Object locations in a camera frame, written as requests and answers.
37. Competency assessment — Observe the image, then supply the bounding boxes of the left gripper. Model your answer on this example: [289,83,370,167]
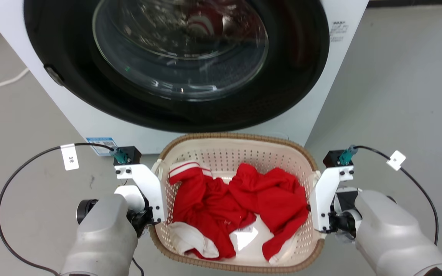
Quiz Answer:
[114,185,155,238]

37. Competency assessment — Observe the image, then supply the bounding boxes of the glass washer door window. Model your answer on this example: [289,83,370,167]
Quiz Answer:
[92,0,270,102]

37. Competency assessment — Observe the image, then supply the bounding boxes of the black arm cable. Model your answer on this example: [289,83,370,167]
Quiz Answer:
[353,145,439,246]
[0,142,145,276]

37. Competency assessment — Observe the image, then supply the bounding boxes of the white right camera bracket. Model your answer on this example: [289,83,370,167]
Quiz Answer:
[310,166,355,233]

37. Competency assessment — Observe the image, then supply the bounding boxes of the black round washer door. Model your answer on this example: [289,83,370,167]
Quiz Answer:
[23,0,330,133]

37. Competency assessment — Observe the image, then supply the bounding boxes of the teal cable connector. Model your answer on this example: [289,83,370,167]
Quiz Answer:
[338,145,359,166]
[109,147,130,165]

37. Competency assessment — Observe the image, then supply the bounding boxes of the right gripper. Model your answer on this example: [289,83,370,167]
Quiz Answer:
[328,187,363,244]

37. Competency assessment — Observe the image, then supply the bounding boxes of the white left camera bracket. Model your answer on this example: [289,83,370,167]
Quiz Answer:
[114,164,167,224]

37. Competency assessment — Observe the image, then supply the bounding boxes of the grey text print sticker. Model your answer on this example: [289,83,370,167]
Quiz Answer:
[329,21,349,43]

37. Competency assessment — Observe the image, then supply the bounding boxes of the plain red garment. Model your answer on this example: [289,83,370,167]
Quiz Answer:
[228,163,309,262]

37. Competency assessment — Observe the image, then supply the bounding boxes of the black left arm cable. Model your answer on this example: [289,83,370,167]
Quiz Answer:
[0,142,145,276]

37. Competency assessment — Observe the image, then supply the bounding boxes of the long white cable tag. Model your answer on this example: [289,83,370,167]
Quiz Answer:
[60,143,80,171]

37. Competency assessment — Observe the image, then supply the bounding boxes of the teal left cable connector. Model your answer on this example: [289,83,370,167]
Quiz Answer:
[109,147,130,165]

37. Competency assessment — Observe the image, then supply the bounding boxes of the cream perforated laundry basket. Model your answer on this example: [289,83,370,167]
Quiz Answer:
[148,132,326,274]

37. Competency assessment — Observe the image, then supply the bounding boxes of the white camera bracket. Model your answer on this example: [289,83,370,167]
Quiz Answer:
[114,164,167,224]
[310,166,355,233]

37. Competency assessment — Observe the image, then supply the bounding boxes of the small white cable tag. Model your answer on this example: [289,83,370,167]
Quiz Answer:
[386,150,407,171]

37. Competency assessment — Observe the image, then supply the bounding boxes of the teal right cable connector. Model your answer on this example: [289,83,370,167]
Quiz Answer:
[338,145,359,166]

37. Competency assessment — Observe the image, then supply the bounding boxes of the blue white label sticker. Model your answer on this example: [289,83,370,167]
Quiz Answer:
[85,137,118,157]

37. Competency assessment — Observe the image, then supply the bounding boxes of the red jacket with white stripes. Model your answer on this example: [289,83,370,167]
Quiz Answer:
[168,161,258,260]

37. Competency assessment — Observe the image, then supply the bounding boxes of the white front-load washing machine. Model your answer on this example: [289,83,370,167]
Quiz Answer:
[0,0,369,156]

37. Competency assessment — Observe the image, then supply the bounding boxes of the dark grey door latch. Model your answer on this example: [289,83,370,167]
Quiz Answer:
[43,65,66,87]

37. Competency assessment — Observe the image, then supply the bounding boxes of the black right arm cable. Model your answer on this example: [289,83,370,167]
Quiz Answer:
[353,145,439,246]

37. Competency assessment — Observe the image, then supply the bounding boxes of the white garment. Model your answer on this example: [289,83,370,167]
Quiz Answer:
[166,221,220,258]

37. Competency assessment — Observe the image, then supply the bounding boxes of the white floor cable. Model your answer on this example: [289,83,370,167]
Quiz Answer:
[0,68,30,99]

